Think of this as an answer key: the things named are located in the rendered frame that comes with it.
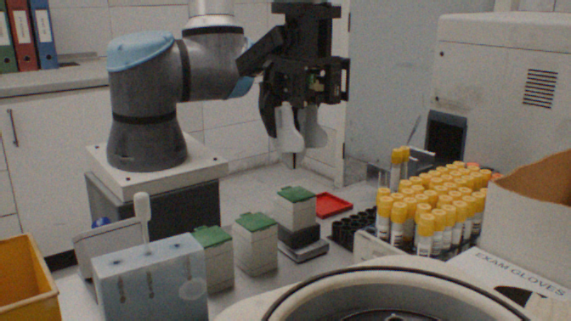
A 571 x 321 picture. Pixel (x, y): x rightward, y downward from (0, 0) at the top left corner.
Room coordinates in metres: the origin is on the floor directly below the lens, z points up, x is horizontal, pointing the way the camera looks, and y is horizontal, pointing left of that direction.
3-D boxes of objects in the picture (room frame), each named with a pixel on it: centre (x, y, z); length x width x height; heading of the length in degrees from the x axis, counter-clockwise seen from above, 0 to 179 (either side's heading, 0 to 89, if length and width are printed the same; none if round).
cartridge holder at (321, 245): (0.59, -0.01, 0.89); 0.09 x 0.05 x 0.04; 35
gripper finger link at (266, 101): (0.59, 0.01, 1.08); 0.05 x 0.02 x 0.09; 125
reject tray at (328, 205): (0.72, -0.07, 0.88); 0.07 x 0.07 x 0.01; 37
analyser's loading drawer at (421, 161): (0.80, -0.24, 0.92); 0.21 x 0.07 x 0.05; 127
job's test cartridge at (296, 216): (0.59, -0.01, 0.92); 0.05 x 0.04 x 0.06; 35
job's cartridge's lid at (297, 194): (0.59, -0.01, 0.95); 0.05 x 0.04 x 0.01; 35
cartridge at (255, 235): (0.54, 0.04, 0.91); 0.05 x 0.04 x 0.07; 37
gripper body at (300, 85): (0.58, -0.02, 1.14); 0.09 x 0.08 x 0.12; 35
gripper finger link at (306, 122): (0.59, -0.03, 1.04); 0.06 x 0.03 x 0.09; 35
